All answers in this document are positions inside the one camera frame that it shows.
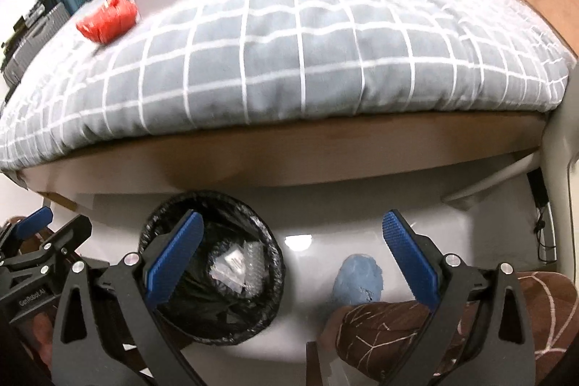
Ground grey checked blanket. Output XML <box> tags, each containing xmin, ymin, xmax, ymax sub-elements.
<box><xmin>0</xmin><ymin>0</ymin><xmax>571</xmax><ymax>172</ymax></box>

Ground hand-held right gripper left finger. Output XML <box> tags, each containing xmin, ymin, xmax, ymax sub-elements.
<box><xmin>51</xmin><ymin>211</ymin><xmax>209</xmax><ymax>386</ymax></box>

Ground black power cable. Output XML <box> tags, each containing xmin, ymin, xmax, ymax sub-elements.
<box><xmin>527</xmin><ymin>169</ymin><xmax>559</xmax><ymax>264</ymax></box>

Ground grey ribbed suitcase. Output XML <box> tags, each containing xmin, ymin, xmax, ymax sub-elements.
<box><xmin>2</xmin><ymin>1</ymin><xmax>68</xmax><ymax>86</ymax></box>

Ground red snack packet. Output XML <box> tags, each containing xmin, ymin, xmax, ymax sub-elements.
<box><xmin>76</xmin><ymin>0</ymin><xmax>139</xmax><ymax>45</ymax></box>

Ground wooden bed frame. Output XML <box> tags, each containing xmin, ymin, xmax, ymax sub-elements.
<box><xmin>18</xmin><ymin>110</ymin><xmax>550</xmax><ymax>206</ymax></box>

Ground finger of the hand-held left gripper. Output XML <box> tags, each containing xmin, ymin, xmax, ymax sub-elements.
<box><xmin>27</xmin><ymin>214</ymin><xmax>93</xmax><ymax>273</ymax></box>
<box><xmin>0</xmin><ymin>206</ymin><xmax>54</xmax><ymax>260</ymax></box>

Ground clear bubble wrap piece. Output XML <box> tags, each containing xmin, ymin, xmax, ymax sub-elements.
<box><xmin>209</xmin><ymin>239</ymin><xmax>265</xmax><ymax>294</ymax></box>

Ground white bed leg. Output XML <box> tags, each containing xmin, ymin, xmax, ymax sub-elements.
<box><xmin>441</xmin><ymin>151</ymin><xmax>541</xmax><ymax>210</ymax></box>

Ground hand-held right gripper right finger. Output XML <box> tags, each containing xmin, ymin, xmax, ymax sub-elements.
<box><xmin>382</xmin><ymin>209</ymin><xmax>541</xmax><ymax>386</ymax></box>

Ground round bin with black bag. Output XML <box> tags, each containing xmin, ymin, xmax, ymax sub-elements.
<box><xmin>138</xmin><ymin>191</ymin><xmax>287</xmax><ymax>345</ymax></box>

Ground brown patterned pajama pants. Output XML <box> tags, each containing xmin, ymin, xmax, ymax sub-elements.
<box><xmin>317</xmin><ymin>271</ymin><xmax>579</xmax><ymax>386</ymax></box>

